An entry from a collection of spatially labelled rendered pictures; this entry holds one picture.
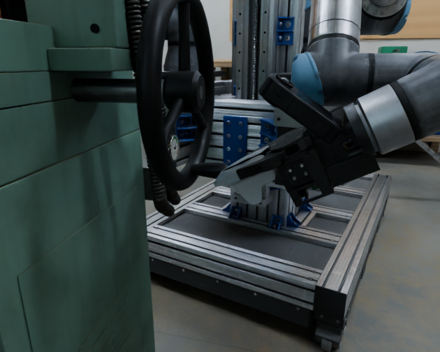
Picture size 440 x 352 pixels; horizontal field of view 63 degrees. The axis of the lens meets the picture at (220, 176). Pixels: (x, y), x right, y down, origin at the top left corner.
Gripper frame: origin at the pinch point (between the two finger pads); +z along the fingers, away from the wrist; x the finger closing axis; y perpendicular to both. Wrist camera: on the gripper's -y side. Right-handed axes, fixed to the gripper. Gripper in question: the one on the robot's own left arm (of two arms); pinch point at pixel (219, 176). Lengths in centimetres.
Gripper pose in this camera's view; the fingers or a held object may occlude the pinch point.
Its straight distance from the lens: 51.3
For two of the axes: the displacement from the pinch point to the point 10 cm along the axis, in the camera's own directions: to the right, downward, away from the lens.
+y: 4.8, 8.6, 2.0
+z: -8.4, 3.8, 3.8
